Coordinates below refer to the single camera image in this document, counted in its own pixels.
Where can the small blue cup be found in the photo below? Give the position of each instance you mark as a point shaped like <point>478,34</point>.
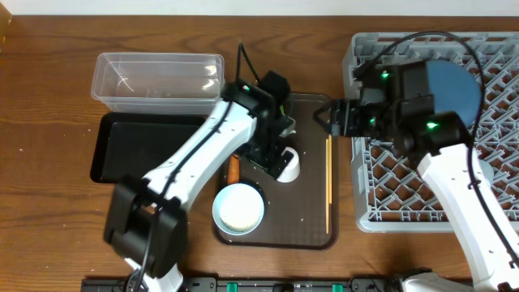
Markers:
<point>488,172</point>

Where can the dark blue plate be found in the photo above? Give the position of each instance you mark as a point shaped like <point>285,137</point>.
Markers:
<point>454,89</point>

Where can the wooden chopstick outer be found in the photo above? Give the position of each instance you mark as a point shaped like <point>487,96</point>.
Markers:
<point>329,173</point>

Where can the light blue rice bowl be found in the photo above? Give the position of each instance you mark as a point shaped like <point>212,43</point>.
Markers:
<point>238,209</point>

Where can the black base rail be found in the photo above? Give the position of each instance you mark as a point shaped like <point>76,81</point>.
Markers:
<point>356,284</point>

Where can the small pink cup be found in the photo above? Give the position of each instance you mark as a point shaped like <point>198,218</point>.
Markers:
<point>292,169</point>

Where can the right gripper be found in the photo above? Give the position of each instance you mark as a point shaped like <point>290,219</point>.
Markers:
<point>343,113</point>

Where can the white crumpled napkin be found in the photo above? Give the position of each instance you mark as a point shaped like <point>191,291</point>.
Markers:
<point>289,130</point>

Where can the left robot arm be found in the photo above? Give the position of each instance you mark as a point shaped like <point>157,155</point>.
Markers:
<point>147,217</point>

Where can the grey dishwasher rack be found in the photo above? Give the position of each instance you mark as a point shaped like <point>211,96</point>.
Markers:
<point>388,195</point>

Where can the wooden chopstick inner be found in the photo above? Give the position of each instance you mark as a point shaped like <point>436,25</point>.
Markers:
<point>327,187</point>

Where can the orange carrot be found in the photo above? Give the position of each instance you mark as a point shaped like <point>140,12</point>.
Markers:
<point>233,170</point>

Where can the clear plastic bin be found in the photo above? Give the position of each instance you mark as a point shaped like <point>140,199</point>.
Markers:
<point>158,83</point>

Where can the black plastic tray bin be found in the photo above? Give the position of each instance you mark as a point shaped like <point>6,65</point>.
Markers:
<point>131,143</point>

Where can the wooden chopstick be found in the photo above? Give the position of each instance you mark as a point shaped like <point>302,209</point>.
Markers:
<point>327,187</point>
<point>329,173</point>

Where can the brown serving tray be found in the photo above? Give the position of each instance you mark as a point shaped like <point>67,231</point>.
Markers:
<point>297,214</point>

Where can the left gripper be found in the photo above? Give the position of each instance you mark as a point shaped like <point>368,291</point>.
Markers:
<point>268,156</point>

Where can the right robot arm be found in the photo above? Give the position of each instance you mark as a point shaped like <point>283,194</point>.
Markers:
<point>429,109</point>

